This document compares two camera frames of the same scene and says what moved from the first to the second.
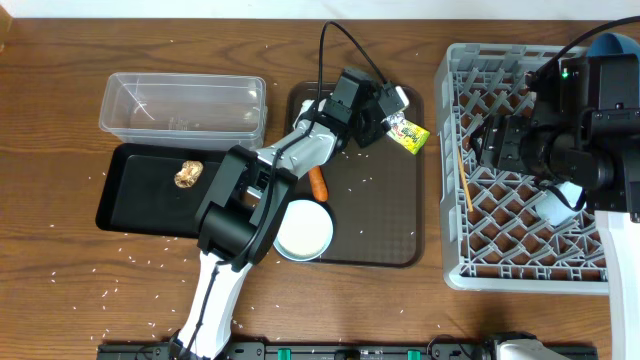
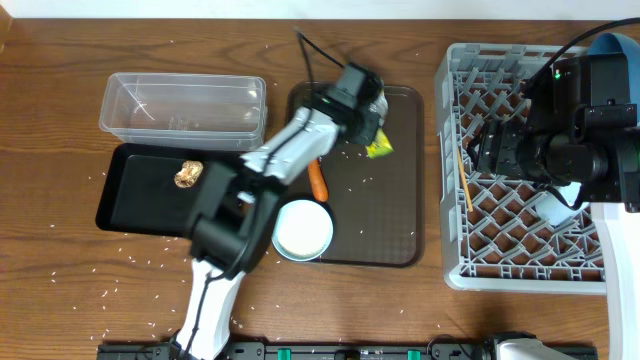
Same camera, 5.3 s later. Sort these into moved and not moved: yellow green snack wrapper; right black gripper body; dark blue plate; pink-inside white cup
Moved: yellow green snack wrapper
Not moved: right black gripper body; pink-inside white cup; dark blue plate
